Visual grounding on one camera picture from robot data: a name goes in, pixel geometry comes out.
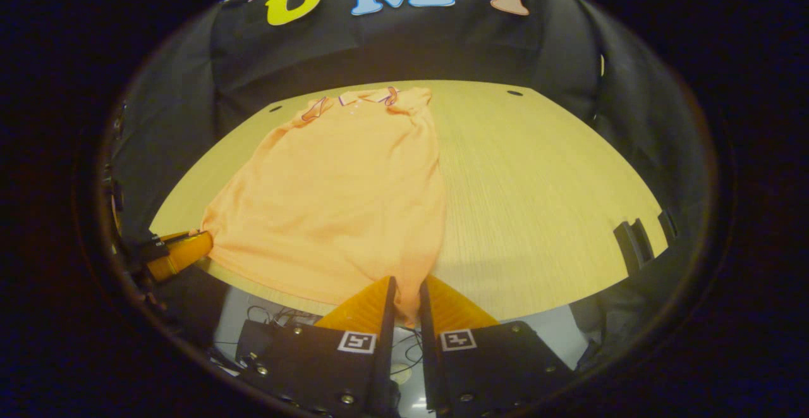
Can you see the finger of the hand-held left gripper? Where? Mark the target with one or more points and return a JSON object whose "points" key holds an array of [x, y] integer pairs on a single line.
{"points": [[172, 236], [183, 255]]}

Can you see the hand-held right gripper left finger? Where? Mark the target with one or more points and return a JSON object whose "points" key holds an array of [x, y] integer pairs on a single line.
{"points": [[385, 342]]}

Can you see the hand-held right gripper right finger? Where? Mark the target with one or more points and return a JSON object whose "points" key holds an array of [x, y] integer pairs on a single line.
{"points": [[427, 342]]}

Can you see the orange T-shirt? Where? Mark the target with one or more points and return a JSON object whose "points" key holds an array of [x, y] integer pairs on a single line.
{"points": [[335, 203]]}

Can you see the black electronics box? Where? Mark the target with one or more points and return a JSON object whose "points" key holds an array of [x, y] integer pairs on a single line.
{"points": [[256, 336]]}

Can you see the black table clamp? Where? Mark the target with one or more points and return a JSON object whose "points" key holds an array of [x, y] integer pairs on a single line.
{"points": [[632, 247]]}

